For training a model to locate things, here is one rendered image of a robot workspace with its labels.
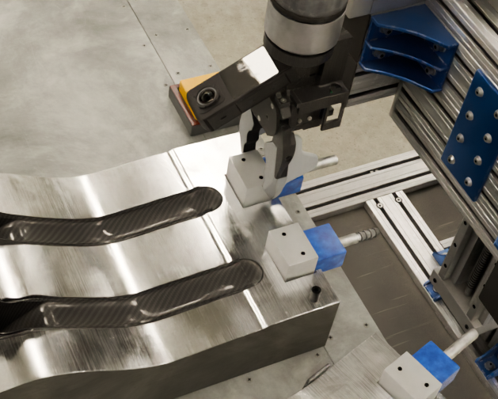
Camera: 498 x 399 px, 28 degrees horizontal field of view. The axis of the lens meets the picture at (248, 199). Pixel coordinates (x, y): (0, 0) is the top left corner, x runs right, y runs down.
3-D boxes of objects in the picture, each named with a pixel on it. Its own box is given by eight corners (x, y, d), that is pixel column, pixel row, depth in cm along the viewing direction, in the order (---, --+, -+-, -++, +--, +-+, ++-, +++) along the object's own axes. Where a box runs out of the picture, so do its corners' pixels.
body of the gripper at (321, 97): (340, 133, 106) (363, 48, 97) (268, 152, 103) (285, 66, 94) (307, 85, 111) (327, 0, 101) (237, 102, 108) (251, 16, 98)
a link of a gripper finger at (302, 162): (321, 201, 111) (326, 132, 106) (273, 214, 109) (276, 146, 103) (307, 186, 113) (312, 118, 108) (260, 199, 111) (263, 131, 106)
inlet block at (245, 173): (322, 158, 121) (330, 129, 116) (341, 189, 118) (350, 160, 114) (223, 186, 116) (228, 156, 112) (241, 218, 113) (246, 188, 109)
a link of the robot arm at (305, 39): (290, 32, 91) (252, -23, 95) (283, 68, 94) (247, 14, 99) (361, 16, 94) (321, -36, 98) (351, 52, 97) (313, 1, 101)
